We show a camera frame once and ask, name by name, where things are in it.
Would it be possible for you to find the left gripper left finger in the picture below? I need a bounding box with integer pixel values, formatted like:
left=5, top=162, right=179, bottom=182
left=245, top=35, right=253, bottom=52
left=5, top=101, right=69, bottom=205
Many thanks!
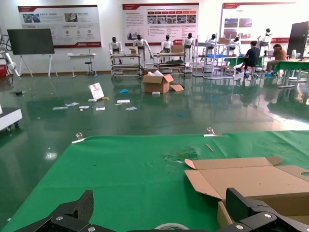
left=14, top=189, right=107, bottom=232

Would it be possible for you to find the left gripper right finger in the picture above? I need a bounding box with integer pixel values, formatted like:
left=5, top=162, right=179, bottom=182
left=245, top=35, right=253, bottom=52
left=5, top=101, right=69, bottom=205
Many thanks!
left=217, top=188, right=309, bottom=232

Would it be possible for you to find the open brown cardboard box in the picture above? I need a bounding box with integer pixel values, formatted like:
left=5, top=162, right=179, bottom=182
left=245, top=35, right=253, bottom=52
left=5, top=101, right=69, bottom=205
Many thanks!
left=184, top=156, right=309, bottom=227

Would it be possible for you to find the large open cardboard box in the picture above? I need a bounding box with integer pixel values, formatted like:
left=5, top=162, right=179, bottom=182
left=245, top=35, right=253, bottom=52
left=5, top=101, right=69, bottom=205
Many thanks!
left=141, top=69, right=185, bottom=94

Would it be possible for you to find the metal binder clip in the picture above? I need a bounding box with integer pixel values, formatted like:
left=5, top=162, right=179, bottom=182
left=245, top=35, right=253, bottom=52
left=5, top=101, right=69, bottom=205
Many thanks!
left=71, top=132, right=87, bottom=144
left=203, top=127, right=223, bottom=138

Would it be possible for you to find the clear tape roll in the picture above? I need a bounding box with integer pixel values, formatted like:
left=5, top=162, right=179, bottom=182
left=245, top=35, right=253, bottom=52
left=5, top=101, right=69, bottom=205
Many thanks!
left=154, top=222, right=190, bottom=232

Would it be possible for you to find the crumpled clear tape scrap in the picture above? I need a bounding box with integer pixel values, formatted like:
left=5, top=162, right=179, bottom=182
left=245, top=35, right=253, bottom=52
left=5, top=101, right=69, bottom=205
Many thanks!
left=164, top=147, right=201, bottom=163

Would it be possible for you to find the white robot station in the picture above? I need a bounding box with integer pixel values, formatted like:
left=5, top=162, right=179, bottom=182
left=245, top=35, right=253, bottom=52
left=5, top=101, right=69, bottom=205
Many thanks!
left=0, top=33, right=23, bottom=132

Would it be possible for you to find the white red sign board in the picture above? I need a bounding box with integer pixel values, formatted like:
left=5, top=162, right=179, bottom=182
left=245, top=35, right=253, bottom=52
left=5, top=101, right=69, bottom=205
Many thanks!
left=87, top=82, right=105, bottom=102

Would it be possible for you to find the black stool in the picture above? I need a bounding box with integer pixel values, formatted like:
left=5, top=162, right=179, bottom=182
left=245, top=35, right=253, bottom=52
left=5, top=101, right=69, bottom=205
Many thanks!
left=84, top=61, right=98, bottom=78

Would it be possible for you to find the person in black shirt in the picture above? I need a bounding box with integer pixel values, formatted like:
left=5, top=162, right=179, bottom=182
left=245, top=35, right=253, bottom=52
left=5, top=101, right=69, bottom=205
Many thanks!
left=238, top=41, right=261, bottom=78

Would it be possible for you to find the green work table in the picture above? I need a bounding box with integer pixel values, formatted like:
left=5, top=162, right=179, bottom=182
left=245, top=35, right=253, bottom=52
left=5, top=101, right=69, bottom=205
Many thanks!
left=274, top=60, right=309, bottom=89

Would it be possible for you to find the metal workbench rack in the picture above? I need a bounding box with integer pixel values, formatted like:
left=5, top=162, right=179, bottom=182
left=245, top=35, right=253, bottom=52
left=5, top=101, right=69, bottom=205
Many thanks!
left=110, top=53, right=143, bottom=80
left=153, top=52, right=186, bottom=74

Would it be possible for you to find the white rack with blue trays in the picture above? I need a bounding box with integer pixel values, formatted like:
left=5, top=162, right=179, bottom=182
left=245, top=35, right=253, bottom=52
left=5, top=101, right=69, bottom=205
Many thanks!
left=194, top=33, right=237, bottom=80

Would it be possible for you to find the white table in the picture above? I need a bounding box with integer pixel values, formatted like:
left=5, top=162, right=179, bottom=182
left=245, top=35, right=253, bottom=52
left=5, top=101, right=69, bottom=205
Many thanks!
left=67, top=53, right=98, bottom=79

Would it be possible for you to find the person in brown shirt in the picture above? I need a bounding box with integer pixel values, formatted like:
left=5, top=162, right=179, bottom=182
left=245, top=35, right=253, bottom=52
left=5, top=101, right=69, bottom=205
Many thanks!
left=265, top=43, right=288, bottom=77

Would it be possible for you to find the white black humanoid robot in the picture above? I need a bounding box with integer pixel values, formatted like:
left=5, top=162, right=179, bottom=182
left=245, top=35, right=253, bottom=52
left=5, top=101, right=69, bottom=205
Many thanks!
left=182, top=32, right=197, bottom=73
left=108, top=36, right=124, bottom=65
left=256, top=28, right=273, bottom=49
left=229, top=36, right=242, bottom=56
left=161, top=34, right=173, bottom=53
left=132, top=34, right=154, bottom=70
left=207, top=33, right=218, bottom=49

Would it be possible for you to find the dark screen on stand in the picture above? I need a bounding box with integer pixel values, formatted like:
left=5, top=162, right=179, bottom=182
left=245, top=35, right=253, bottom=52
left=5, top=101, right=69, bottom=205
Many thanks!
left=6, top=28, right=58, bottom=78

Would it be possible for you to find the black panel board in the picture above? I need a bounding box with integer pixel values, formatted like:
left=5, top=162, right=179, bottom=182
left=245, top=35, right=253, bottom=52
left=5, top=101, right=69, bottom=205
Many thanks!
left=286, top=21, right=309, bottom=58

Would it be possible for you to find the wall poster with photos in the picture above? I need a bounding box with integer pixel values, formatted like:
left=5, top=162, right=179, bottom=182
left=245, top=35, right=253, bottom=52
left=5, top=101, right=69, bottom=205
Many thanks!
left=221, top=2, right=297, bottom=44

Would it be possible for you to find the wide red white wall poster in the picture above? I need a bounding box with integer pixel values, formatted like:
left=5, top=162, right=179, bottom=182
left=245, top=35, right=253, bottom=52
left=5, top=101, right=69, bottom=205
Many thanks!
left=122, top=2, right=200, bottom=46

